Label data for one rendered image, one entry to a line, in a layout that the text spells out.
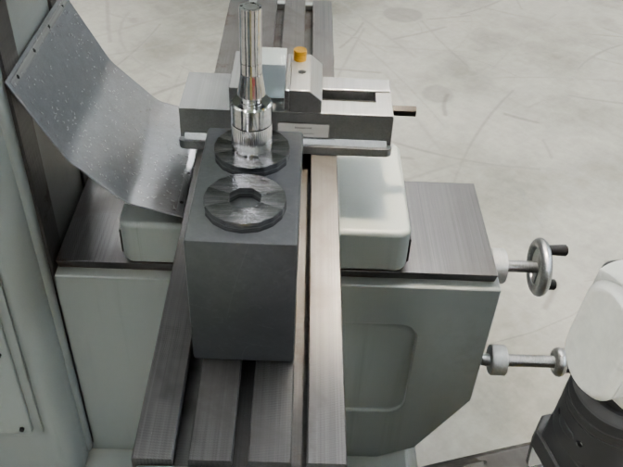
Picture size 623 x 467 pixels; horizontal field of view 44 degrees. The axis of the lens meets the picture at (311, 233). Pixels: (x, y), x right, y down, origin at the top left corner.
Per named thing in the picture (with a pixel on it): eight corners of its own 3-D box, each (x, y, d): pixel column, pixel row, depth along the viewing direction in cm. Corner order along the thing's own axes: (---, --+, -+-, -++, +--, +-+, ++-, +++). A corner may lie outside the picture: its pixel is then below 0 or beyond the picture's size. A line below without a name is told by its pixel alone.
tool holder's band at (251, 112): (227, 117, 85) (226, 109, 85) (235, 95, 89) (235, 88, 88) (269, 120, 85) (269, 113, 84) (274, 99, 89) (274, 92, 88)
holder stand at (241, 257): (299, 243, 108) (304, 121, 95) (294, 363, 91) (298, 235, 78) (213, 239, 108) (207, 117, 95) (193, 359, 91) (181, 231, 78)
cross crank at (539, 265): (547, 269, 160) (561, 225, 152) (560, 309, 151) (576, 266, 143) (471, 267, 159) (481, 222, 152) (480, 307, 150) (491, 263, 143)
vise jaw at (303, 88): (322, 75, 131) (323, 55, 128) (321, 113, 121) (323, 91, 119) (286, 74, 131) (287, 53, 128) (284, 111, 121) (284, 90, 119)
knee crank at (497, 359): (585, 360, 153) (593, 341, 149) (593, 384, 148) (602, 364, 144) (476, 358, 152) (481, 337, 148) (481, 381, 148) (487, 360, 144)
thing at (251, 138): (228, 156, 89) (227, 117, 85) (235, 133, 92) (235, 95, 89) (268, 159, 88) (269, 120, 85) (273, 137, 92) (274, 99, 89)
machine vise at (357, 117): (386, 110, 137) (392, 54, 130) (391, 157, 125) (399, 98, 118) (191, 101, 136) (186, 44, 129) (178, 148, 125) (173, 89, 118)
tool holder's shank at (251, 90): (235, 107, 85) (232, 11, 78) (239, 92, 88) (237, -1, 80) (262, 108, 85) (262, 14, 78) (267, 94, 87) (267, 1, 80)
